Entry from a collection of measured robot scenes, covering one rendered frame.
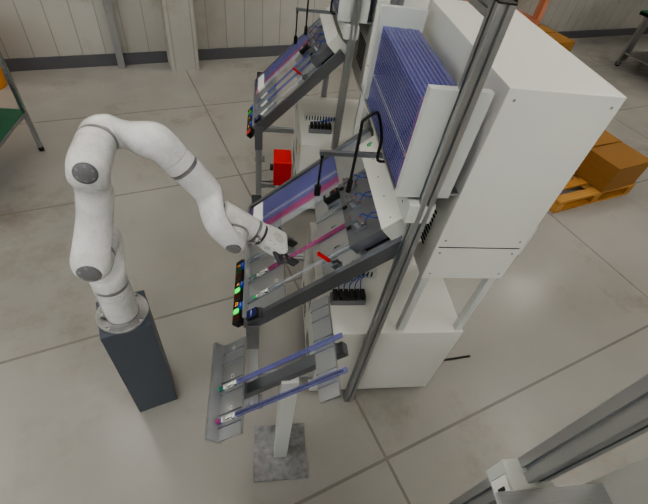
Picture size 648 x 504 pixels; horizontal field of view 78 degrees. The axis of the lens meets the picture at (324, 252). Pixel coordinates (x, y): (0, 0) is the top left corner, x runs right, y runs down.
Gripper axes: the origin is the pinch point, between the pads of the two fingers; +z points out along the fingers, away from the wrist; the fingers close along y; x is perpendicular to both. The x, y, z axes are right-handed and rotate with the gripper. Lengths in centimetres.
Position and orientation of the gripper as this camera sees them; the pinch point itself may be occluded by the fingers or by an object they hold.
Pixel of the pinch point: (293, 253)
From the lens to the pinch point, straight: 146.3
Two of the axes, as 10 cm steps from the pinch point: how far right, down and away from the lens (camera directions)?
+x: -7.0, 5.3, 4.8
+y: -0.9, -7.3, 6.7
